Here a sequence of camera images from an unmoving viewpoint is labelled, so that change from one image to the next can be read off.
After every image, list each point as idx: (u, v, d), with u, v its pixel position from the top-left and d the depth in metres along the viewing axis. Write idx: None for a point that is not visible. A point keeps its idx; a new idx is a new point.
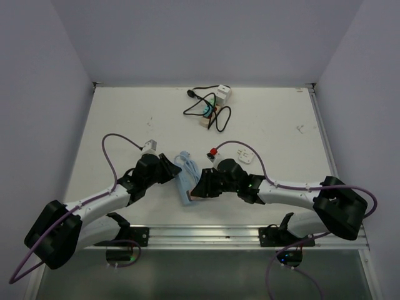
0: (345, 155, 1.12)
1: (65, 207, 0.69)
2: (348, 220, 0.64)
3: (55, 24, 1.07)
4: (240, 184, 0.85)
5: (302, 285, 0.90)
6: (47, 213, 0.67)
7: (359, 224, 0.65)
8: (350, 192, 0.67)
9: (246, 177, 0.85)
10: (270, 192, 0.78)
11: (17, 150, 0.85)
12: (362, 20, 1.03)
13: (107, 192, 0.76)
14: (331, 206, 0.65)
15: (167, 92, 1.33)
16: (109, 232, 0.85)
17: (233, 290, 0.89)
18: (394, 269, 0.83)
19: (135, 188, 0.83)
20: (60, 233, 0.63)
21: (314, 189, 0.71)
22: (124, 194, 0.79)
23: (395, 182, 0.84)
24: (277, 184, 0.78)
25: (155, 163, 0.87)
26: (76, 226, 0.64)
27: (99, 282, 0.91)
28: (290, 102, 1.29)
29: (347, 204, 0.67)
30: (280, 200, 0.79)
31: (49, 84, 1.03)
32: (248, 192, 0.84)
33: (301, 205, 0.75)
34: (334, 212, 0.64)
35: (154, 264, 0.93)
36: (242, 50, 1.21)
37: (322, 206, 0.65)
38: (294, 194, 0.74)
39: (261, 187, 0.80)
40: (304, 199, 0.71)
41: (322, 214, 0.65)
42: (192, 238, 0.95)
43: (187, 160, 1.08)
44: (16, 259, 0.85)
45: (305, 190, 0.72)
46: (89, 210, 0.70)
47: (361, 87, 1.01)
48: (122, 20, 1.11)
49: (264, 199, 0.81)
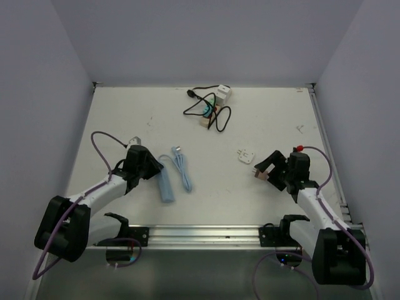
0: (344, 155, 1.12)
1: (69, 199, 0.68)
2: (330, 265, 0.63)
3: (54, 22, 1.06)
4: (294, 174, 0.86)
5: (301, 285, 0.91)
6: (52, 209, 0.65)
7: (338, 280, 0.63)
8: (360, 259, 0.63)
9: (304, 175, 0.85)
10: (308, 198, 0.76)
11: (17, 150, 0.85)
12: (362, 19, 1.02)
13: (105, 181, 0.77)
14: (333, 244, 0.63)
15: (167, 92, 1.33)
16: (110, 230, 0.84)
17: (233, 289, 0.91)
18: (394, 270, 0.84)
19: (130, 174, 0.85)
20: (73, 222, 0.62)
21: (337, 224, 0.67)
22: (121, 182, 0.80)
23: (394, 184, 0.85)
24: (319, 197, 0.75)
25: (145, 150, 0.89)
26: (85, 212, 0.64)
27: (99, 283, 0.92)
28: (289, 102, 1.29)
29: (347, 262, 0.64)
30: (309, 209, 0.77)
31: (49, 82, 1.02)
32: (294, 183, 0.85)
33: (317, 226, 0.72)
34: (328, 249, 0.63)
35: (155, 265, 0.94)
36: (242, 50, 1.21)
37: (326, 237, 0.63)
38: (320, 214, 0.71)
39: (307, 189, 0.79)
40: (322, 223, 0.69)
41: (319, 240, 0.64)
42: (192, 238, 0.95)
43: (176, 154, 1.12)
44: (18, 259, 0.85)
45: (330, 219, 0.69)
46: (93, 200, 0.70)
47: (362, 87, 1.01)
48: (122, 19, 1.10)
49: (298, 197, 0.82)
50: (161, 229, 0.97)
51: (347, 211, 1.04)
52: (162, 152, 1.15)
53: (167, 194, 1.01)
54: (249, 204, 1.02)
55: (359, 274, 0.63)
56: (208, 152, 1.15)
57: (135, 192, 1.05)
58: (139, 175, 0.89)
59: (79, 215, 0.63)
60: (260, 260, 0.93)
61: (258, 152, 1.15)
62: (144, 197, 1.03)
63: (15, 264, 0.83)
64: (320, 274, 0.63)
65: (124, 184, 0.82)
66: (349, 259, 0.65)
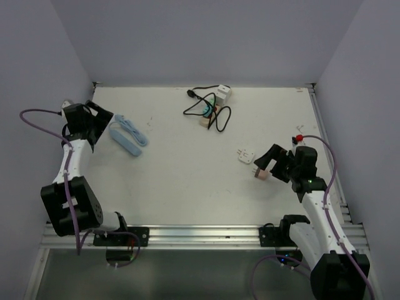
0: (344, 156, 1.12)
1: (56, 183, 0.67)
2: (329, 287, 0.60)
3: (54, 22, 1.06)
4: (299, 170, 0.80)
5: (302, 285, 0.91)
6: (50, 199, 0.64)
7: (335, 299, 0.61)
8: (360, 282, 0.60)
9: (310, 172, 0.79)
10: (314, 205, 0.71)
11: (17, 150, 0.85)
12: (362, 19, 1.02)
13: (71, 150, 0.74)
14: (336, 269, 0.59)
15: (167, 92, 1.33)
16: (115, 224, 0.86)
17: (233, 289, 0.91)
18: (393, 270, 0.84)
19: (82, 133, 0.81)
20: (79, 194, 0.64)
21: (344, 247, 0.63)
22: (82, 142, 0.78)
23: (393, 184, 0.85)
24: (325, 208, 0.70)
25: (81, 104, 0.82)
26: (82, 181, 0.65)
27: (99, 283, 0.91)
28: (289, 102, 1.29)
29: (347, 281, 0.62)
30: (313, 218, 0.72)
31: (49, 82, 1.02)
32: (300, 180, 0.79)
33: (319, 239, 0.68)
34: (329, 273, 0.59)
35: (155, 264, 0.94)
36: (241, 50, 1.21)
37: (329, 262, 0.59)
38: (324, 230, 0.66)
39: (314, 194, 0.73)
40: (326, 241, 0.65)
41: (322, 262, 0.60)
42: (192, 238, 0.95)
43: (122, 120, 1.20)
44: (19, 259, 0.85)
45: (335, 238, 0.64)
46: (77, 169, 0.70)
47: (362, 87, 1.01)
48: (121, 19, 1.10)
49: (302, 199, 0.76)
50: (162, 229, 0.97)
51: (347, 211, 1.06)
52: (162, 152, 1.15)
53: (135, 149, 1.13)
54: (249, 204, 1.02)
55: (357, 293, 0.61)
56: (208, 152, 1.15)
57: (134, 192, 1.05)
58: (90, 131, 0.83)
59: (79, 187, 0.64)
60: (260, 260, 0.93)
61: (259, 152, 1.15)
62: (144, 197, 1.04)
63: (15, 265, 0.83)
64: (318, 290, 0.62)
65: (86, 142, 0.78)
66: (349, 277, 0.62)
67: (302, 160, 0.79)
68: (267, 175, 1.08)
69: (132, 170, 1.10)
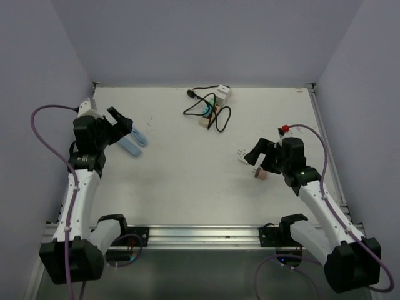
0: (344, 156, 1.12)
1: (56, 240, 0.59)
2: (347, 279, 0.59)
3: (53, 21, 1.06)
4: (290, 164, 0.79)
5: (301, 285, 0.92)
6: (49, 259, 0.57)
7: (352, 287, 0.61)
8: (374, 265, 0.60)
9: (301, 162, 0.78)
10: (314, 197, 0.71)
11: (17, 149, 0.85)
12: (362, 19, 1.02)
13: (76, 189, 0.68)
14: (350, 260, 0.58)
15: (167, 92, 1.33)
16: (114, 229, 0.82)
17: (233, 289, 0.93)
18: (394, 270, 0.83)
19: (91, 155, 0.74)
20: (79, 257, 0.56)
21: (352, 234, 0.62)
22: (90, 177, 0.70)
23: (393, 184, 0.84)
24: (326, 198, 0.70)
25: (93, 121, 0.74)
26: (85, 244, 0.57)
27: (98, 283, 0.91)
28: (289, 102, 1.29)
29: (360, 268, 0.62)
30: (315, 210, 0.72)
31: (49, 82, 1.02)
32: (293, 174, 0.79)
33: (326, 231, 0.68)
34: (345, 265, 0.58)
35: (155, 264, 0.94)
36: (241, 50, 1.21)
37: (342, 253, 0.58)
38: (330, 221, 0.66)
39: (310, 185, 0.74)
40: (334, 232, 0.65)
41: (335, 255, 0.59)
42: (191, 238, 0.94)
43: None
44: (19, 259, 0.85)
45: (342, 227, 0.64)
46: (79, 223, 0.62)
47: (362, 86, 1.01)
48: (121, 18, 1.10)
49: (300, 192, 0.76)
50: (162, 229, 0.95)
51: (347, 211, 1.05)
52: (162, 152, 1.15)
53: (135, 149, 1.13)
54: (249, 204, 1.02)
55: (372, 278, 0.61)
56: (208, 152, 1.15)
57: (134, 192, 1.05)
58: (100, 154, 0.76)
59: (79, 250, 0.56)
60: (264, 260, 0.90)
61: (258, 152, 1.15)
62: (144, 197, 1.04)
63: (15, 265, 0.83)
64: (334, 282, 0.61)
65: (94, 171, 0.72)
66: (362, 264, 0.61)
67: (290, 153, 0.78)
68: (267, 174, 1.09)
69: (132, 170, 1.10)
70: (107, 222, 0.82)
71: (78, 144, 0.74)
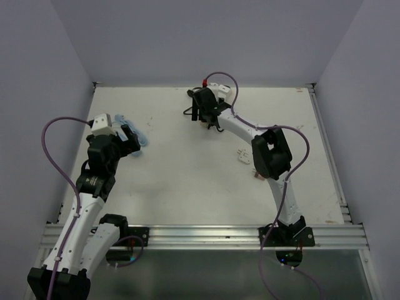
0: (344, 155, 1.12)
1: (45, 268, 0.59)
2: (270, 162, 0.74)
3: (53, 20, 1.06)
4: (204, 107, 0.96)
5: (302, 285, 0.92)
6: (35, 284, 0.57)
7: (277, 169, 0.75)
8: (285, 144, 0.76)
9: (212, 102, 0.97)
10: (228, 119, 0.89)
11: (16, 148, 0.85)
12: (362, 18, 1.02)
13: (76, 216, 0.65)
14: (264, 144, 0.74)
15: (167, 92, 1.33)
16: (112, 237, 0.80)
17: (233, 289, 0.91)
18: (394, 270, 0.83)
19: (100, 179, 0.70)
20: (64, 289, 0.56)
21: (260, 128, 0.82)
22: (94, 204, 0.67)
23: (392, 184, 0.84)
24: (235, 115, 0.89)
25: (108, 145, 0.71)
26: (69, 279, 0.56)
27: (99, 283, 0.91)
28: (289, 102, 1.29)
29: (277, 152, 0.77)
30: (232, 128, 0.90)
31: (49, 80, 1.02)
32: (210, 112, 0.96)
33: (245, 139, 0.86)
34: (264, 150, 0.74)
35: (155, 264, 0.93)
36: (242, 50, 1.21)
37: (258, 142, 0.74)
38: (244, 128, 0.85)
39: (224, 113, 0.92)
40: (249, 134, 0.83)
41: (254, 147, 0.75)
42: (191, 238, 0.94)
43: (122, 121, 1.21)
44: (19, 259, 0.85)
45: (253, 128, 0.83)
46: (71, 254, 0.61)
47: (362, 85, 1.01)
48: (120, 17, 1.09)
49: (219, 122, 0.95)
50: (162, 229, 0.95)
51: (347, 211, 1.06)
52: (162, 152, 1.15)
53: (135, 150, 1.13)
54: (249, 204, 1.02)
55: (287, 156, 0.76)
56: (208, 152, 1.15)
57: (134, 192, 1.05)
58: (109, 178, 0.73)
59: (64, 284, 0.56)
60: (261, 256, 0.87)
61: None
62: (144, 197, 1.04)
63: (14, 265, 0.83)
64: (265, 170, 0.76)
65: (98, 198, 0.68)
66: (277, 149, 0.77)
67: (202, 99, 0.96)
68: None
69: (132, 169, 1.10)
70: (104, 229, 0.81)
71: (91, 165, 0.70)
